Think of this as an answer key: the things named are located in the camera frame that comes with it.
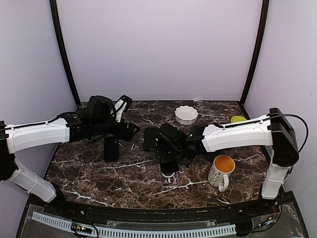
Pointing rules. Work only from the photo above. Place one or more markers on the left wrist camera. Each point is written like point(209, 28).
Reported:
point(121, 106)

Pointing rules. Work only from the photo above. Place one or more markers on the black frame post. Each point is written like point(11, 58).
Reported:
point(62, 51)
point(256, 52)

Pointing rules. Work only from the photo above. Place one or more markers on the white scalloped bowl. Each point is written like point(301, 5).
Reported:
point(186, 115)

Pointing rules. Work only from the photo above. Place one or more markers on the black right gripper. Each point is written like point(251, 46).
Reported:
point(161, 156)

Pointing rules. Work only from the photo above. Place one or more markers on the green bowl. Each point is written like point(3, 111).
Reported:
point(236, 119)

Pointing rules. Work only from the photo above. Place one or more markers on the black front rail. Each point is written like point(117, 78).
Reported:
point(100, 214)

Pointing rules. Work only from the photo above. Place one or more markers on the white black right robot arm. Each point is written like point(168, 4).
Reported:
point(272, 129)

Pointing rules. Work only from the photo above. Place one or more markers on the white mug orange inside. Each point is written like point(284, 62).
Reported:
point(222, 167)

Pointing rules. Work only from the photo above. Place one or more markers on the white slotted cable duct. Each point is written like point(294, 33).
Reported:
point(134, 230)

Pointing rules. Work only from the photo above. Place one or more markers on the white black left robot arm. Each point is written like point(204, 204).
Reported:
point(100, 117)

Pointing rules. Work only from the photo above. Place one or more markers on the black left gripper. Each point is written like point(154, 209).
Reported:
point(129, 134)

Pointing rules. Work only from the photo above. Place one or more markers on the black phone case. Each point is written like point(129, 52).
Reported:
point(149, 143)

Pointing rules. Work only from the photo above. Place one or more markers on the clear magsafe phone case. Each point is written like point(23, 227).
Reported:
point(168, 179)

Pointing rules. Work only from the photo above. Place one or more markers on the black left frame post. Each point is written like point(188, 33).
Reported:
point(62, 51)

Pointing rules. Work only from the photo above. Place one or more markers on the black right frame post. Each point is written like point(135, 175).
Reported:
point(256, 52)

